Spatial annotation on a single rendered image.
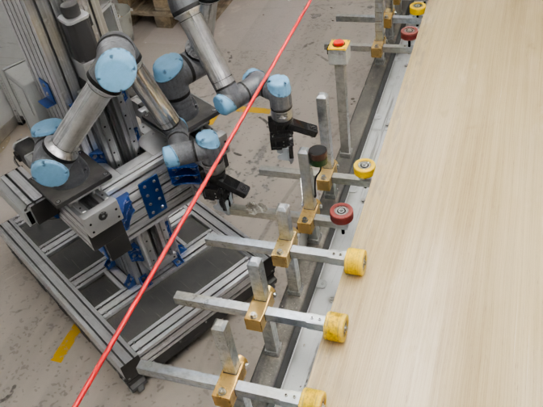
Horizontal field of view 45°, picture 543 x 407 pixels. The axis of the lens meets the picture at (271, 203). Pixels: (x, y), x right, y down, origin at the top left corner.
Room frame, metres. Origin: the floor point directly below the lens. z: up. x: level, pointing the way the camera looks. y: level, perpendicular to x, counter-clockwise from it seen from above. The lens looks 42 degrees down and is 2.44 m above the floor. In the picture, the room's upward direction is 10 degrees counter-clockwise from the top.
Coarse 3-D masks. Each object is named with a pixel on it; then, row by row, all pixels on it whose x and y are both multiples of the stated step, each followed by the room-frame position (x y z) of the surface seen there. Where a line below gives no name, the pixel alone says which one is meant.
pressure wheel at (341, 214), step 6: (336, 204) 1.66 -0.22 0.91; (342, 204) 1.65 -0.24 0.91; (348, 204) 1.65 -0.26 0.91; (330, 210) 1.63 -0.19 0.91; (336, 210) 1.63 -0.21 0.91; (342, 210) 1.62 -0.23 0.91; (348, 210) 1.62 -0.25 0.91; (330, 216) 1.62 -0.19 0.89; (336, 216) 1.60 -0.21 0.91; (342, 216) 1.59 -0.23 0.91; (348, 216) 1.59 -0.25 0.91; (336, 222) 1.59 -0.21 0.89; (342, 222) 1.59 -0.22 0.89; (348, 222) 1.59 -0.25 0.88
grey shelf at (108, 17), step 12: (108, 0) 4.63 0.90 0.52; (0, 12) 3.91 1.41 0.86; (108, 12) 4.67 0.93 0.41; (0, 24) 3.92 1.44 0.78; (108, 24) 4.68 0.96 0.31; (0, 36) 3.94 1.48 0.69; (12, 36) 3.90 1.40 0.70; (0, 48) 3.96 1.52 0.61; (12, 48) 3.92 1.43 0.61; (0, 60) 3.98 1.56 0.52; (12, 60) 3.94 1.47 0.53; (0, 72) 4.00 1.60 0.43; (0, 84) 4.02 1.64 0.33; (12, 96) 3.99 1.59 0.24; (12, 108) 4.02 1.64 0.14; (24, 120) 4.03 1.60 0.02
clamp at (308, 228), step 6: (318, 204) 1.72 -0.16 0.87; (306, 210) 1.70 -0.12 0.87; (312, 210) 1.69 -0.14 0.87; (318, 210) 1.71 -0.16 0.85; (300, 216) 1.67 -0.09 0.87; (306, 216) 1.66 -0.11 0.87; (312, 216) 1.66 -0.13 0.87; (300, 222) 1.64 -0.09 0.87; (306, 222) 1.63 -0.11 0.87; (312, 222) 1.64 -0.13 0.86; (300, 228) 1.64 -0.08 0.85; (306, 228) 1.63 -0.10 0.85; (312, 228) 1.63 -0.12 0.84
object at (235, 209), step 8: (232, 208) 1.78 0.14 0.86; (240, 208) 1.78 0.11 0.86; (272, 208) 1.75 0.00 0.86; (248, 216) 1.76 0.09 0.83; (256, 216) 1.74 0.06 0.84; (264, 216) 1.73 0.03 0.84; (272, 216) 1.72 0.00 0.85; (296, 216) 1.68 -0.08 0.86; (320, 216) 1.66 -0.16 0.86; (328, 216) 1.65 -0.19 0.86; (320, 224) 1.64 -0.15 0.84; (328, 224) 1.63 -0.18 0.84; (336, 224) 1.62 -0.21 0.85
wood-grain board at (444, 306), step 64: (448, 0) 2.99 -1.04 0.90; (512, 0) 2.87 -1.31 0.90; (448, 64) 2.42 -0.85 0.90; (512, 64) 2.33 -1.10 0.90; (448, 128) 1.97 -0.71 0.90; (512, 128) 1.91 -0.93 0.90; (384, 192) 1.68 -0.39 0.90; (448, 192) 1.63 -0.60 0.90; (512, 192) 1.57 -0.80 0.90; (384, 256) 1.39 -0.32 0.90; (448, 256) 1.35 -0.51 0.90; (512, 256) 1.30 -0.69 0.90; (384, 320) 1.15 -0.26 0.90; (448, 320) 1.11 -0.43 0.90; (512, 320) 1.08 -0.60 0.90; (320, 384) 0.98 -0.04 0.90; (384, 384) 0.95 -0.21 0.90; (448, 384) 0.91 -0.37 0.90; (512, 384) 0.88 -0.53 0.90
